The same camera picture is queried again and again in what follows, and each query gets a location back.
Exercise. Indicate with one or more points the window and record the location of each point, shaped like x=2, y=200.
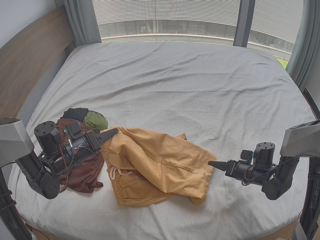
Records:
x=175, y=9

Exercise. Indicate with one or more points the bed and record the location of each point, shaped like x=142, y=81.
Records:
x=175, y=84

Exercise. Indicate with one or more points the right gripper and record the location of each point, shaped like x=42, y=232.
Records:
x=238, y=171

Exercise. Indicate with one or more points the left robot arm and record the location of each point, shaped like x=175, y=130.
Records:
x=15, y=139

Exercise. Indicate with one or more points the grey-green curtain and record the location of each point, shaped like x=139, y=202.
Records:
x=306, y=34
x=80, y=14

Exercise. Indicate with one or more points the brown garment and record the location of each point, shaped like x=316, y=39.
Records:
x=82, y=176

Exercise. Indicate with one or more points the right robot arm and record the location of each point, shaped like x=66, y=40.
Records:
x=300, y=139

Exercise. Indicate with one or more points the black garment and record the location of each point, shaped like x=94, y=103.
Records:
x=73, y=114

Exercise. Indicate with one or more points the mustard yellow shorts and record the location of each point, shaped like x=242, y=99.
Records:
x=162, y=164

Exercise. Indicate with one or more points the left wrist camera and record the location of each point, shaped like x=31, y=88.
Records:
x=74, y=130

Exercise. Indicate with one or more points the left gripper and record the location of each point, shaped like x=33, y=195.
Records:
x=85, y=146

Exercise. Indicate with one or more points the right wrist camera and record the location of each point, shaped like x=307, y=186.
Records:
x=246, y=156

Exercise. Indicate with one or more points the green garment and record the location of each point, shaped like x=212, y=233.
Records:
x=96, y=121

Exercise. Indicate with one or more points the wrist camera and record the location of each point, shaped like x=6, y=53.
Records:
x=246, y=156
x=74, y=130

